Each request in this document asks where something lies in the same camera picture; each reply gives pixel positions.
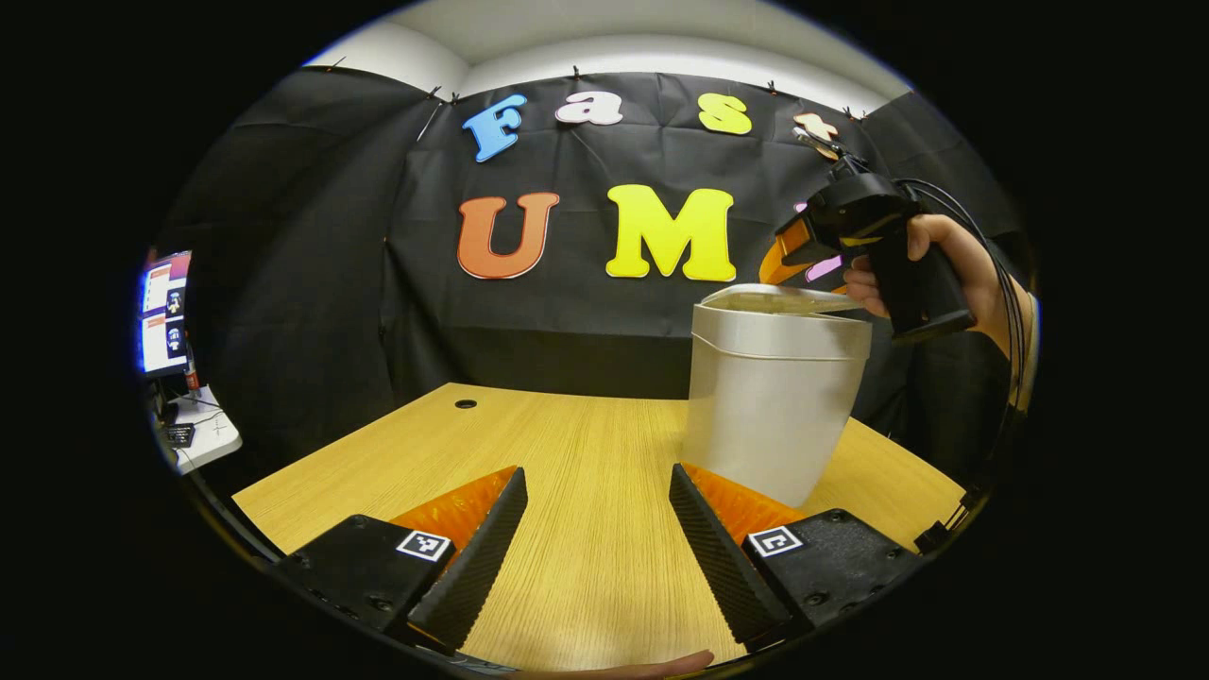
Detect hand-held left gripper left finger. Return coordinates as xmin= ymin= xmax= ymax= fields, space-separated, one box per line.
xmin=274 ymin=467 xmax=528 ymax=655

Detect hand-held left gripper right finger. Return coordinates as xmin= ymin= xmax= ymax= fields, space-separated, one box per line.
xmin=669 ymin=462 xmax=925 ymax=653

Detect white desktop garbage bin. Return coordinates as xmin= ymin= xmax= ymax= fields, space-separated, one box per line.
xmin=682 ymin=283 xmax=874 ymax=508

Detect wooden desktop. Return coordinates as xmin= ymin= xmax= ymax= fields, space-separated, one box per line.
xmin=231 ymin=382 xmax=966 ymax=673

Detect black backdrop cloth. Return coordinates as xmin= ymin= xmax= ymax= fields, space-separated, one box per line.
xmin=156 ymin=64 xmax=1040 ymax=492

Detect white side table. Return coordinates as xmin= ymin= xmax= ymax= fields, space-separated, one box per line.
xmin=161 ymin=385 xmax=243 ymax=475

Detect computer monitor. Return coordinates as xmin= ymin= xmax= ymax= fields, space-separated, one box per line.
xmin=140 ymin=250 xmax=193 ymax=379

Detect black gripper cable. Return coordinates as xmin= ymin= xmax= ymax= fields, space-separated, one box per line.
xmin=893 ymin=178 xmax=1035 ymax=417

